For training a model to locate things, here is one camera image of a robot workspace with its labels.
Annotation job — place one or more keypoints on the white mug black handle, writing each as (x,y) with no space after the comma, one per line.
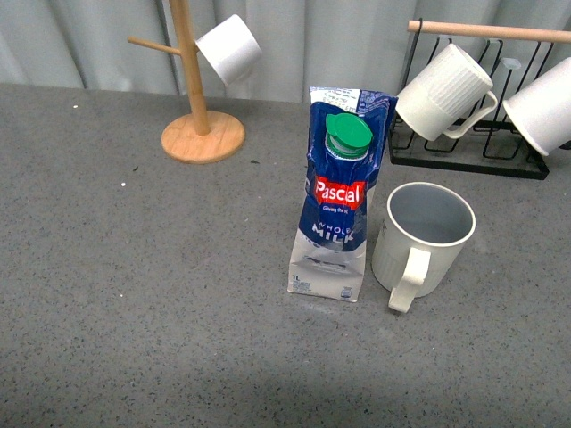
(541,111)

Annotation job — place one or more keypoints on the blue Pascal milk carton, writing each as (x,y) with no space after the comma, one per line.
(347,134)

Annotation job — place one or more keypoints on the cream ribbed mug grey inside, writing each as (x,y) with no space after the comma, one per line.
(424,228)

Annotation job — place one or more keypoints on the wooden mug tree stand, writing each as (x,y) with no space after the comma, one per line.
(202,136)

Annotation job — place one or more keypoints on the cream ribbed hanging mug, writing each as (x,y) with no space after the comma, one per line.
(449,96)

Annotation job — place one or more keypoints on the grey curtain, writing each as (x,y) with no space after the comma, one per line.
(84,44)

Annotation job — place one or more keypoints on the black wire mug rack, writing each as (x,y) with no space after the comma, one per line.
(513,58)

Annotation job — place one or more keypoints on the white mug on tree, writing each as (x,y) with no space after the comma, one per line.
(231,49)

